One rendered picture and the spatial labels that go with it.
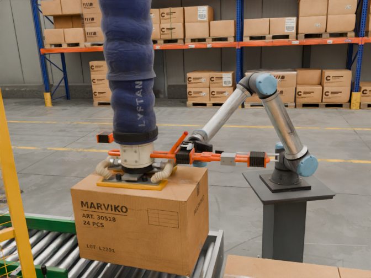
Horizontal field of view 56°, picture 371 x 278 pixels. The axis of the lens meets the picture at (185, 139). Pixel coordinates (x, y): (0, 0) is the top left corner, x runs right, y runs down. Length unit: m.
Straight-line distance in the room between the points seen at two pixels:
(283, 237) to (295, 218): 0.17
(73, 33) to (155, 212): 8.71
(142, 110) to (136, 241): 0.63
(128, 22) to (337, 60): 8.86
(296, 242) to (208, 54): 7.99
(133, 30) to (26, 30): 11.01
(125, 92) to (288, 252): 1.73
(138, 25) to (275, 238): 1.76
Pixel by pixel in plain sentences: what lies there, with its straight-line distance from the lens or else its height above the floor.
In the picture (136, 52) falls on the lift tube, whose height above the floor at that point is 1.72.
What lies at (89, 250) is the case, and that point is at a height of 0.74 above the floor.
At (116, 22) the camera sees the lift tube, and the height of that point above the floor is 1.85.
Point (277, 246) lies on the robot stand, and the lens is 2.68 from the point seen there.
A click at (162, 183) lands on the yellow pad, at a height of 1.10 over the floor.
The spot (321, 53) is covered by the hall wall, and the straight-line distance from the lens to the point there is 10.08.
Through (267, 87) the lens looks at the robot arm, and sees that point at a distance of 2.04.
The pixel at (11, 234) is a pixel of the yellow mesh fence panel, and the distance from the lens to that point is 1.72.
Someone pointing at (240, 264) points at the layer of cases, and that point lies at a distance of 2.08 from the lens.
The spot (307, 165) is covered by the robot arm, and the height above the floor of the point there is 0.98.
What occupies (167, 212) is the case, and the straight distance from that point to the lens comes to 1.61.
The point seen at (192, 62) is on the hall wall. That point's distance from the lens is 10.24.
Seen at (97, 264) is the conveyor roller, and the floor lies 0.54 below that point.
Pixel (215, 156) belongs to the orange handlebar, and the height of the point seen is 1.21.
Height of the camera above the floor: 1.78
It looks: 17 degrees down
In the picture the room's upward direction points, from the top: 2 degrees counter-clockwise
